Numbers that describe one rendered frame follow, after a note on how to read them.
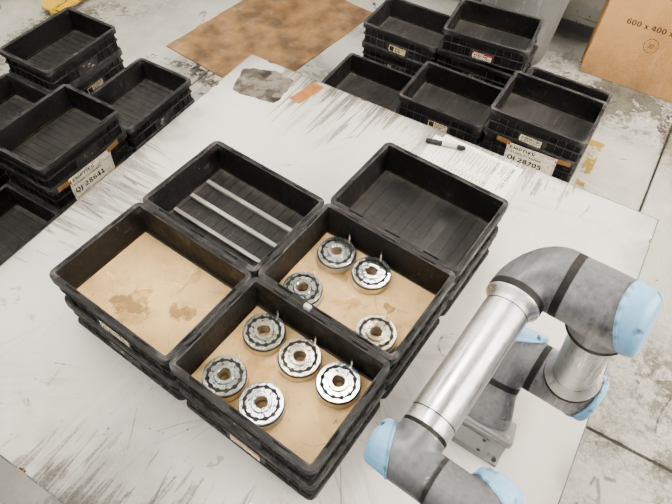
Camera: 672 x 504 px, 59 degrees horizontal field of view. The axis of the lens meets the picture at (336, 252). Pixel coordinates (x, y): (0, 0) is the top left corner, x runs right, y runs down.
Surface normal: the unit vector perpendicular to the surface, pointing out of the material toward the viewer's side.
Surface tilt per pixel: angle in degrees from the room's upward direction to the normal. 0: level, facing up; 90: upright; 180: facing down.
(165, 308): 0
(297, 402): 0
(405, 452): 9
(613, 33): 75
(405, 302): 0
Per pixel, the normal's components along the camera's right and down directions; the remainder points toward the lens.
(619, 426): 0.04, -0.60
